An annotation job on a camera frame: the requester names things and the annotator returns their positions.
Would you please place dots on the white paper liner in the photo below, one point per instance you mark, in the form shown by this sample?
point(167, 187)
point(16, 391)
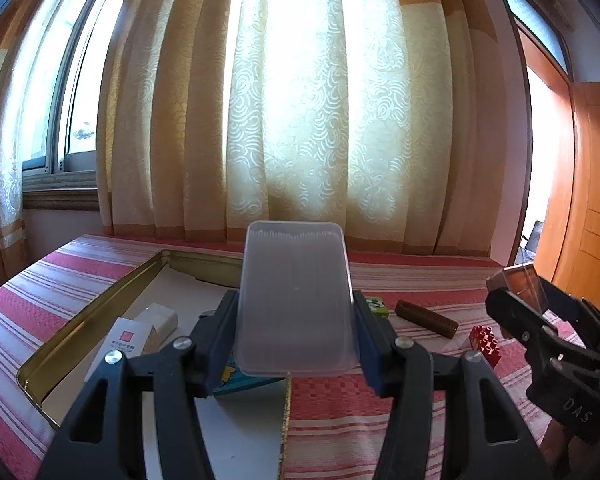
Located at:
point(250, 435)

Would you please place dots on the transom window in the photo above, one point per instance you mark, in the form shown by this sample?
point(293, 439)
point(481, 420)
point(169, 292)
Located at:
point(535, 15)

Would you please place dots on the cream and orange wide curtain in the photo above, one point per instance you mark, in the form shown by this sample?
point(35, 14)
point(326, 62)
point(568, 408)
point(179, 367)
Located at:
point(305, 110)

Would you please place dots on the orange wooden door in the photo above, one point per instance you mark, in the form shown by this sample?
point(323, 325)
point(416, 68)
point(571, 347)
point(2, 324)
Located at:
point(595, 210)

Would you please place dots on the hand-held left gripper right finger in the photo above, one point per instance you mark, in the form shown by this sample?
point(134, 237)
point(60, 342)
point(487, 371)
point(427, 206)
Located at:
point(370, 355)

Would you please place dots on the white and orange side curtain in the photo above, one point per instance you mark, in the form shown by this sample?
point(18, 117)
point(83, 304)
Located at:
point(5, 170)

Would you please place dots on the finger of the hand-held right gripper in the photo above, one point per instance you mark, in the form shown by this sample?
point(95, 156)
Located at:
point(510, 310)
point(562, 302)

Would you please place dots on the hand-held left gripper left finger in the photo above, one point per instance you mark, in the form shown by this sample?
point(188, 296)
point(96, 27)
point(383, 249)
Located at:
point(220, 340)

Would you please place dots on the gold metal tin box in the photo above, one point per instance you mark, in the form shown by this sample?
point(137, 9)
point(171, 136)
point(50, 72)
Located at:
point(95, 305)

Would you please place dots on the blue printed toy brick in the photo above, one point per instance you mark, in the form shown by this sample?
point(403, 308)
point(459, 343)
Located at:
point(250, 385)

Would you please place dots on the clear plastic box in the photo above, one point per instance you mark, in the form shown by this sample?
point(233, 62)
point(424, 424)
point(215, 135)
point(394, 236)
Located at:
point(295, 300)

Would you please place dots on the sliding window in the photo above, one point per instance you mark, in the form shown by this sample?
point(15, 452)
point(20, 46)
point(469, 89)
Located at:
point(65, 85)

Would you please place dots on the red toy brick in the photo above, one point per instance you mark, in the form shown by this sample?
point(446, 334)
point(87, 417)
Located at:
point(485, 345)

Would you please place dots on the green toy block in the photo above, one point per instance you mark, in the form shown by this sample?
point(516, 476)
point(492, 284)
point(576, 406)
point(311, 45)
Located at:
point(378, 306)

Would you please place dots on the brown window sill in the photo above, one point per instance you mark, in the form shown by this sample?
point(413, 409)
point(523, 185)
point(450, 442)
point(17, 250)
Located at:
point(60, 190)

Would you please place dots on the person's right hand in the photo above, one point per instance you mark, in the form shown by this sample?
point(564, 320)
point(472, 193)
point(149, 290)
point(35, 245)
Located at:
point(555, 450)

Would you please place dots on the dark brown comb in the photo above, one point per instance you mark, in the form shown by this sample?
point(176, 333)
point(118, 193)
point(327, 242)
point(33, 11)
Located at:
point(425, 317)

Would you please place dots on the grey box with red square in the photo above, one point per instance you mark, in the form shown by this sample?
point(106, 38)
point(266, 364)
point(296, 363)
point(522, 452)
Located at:
point(125, 340)

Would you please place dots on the brown door frame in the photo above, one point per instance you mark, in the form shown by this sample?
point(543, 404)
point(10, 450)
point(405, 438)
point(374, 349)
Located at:
point(540, 55)

